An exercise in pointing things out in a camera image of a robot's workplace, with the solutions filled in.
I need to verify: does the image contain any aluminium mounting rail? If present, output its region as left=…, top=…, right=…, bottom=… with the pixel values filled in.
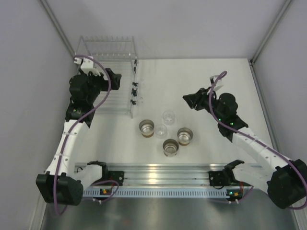
left=74, top=163, right=272, bottom=190

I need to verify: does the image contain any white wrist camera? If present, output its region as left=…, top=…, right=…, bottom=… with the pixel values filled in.
left=209, top=75, right=224, bottom=92
left=74, top=57, right=101, bottom=76

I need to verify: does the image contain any steel cup right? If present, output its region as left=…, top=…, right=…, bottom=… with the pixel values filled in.
left=177, top=127, right=193, bottom=146

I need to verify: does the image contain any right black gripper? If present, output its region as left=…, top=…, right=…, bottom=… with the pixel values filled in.
left=183, top=86, right=224, bottom=122

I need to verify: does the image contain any white slotted cable duct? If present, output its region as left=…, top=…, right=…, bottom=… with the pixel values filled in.
left=81, top=187, right=231, bottom=198

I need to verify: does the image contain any right aluminium frame post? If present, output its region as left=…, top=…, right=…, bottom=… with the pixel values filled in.
left=248, top=0, right=295, bottom=63

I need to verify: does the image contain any steel cup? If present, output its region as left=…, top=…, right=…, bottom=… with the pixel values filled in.
left=177, top=127, right=193, bottom=146
left=139, top=119, right=154, bottom=138
left=163, top=138, right=179, bottom=157

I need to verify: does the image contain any clear acrylic dish rack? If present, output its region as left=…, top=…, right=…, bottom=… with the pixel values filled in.
left=76, top=36, right=140, bottom=117

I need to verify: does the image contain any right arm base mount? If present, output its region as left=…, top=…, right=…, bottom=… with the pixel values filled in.
left=208, top=171, right=230, bottom=189

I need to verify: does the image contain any clear plastic cup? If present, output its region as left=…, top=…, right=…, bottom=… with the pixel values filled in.
left=154, top=124, right=167, bottom=139
left=163, top=110, right=176, bottom=125

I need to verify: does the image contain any steel cup left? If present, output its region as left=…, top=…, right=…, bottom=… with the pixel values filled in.
left=139, top=119, right=154, bottom=138

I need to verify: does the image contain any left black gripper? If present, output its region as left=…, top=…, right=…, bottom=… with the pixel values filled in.
left=79, top=68, right=120, bottom=104

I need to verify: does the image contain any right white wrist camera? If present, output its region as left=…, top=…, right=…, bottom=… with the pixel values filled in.
left=209, top=75, right=224, bottom=92

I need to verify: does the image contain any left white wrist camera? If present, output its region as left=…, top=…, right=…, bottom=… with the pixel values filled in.
left=74, top=57, right=101, bottom=76

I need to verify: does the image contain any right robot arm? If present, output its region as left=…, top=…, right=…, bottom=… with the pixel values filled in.
left=183, top=88, right=307, bottom=209

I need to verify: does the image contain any steel cup front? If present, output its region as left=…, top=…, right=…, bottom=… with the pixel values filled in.
left=163, top=138, right=179, bottom=157

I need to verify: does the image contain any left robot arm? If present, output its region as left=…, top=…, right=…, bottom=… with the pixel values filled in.
left=35, top=68, right=122, bottom=206

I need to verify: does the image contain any left aluminium frame post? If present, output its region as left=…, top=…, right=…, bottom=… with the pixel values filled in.
left=39, top=0, right=75, bottom=61

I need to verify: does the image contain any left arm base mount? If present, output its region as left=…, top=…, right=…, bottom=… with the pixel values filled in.
left=107, top=171, right=125, bottom=186

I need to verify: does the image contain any aluminium frame post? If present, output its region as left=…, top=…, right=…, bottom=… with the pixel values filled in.
left=39, top=0, right=75, bottom=61
left=248, top=0, right=295, bottom=63

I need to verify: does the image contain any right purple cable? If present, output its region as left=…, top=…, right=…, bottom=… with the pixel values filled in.
left=208, top=70, right=307, bottom=211

